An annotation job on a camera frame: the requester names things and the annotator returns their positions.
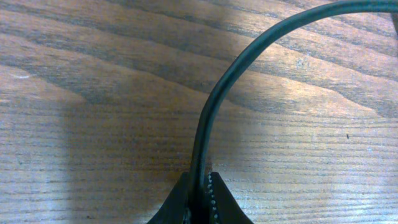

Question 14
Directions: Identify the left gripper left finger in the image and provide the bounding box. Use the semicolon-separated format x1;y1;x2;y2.
147;172;191;224

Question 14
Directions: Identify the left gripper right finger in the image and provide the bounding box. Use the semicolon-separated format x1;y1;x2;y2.
206;172;253;224

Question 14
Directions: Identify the black usb cable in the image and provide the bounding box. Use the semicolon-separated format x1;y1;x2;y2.
186;0;398;224

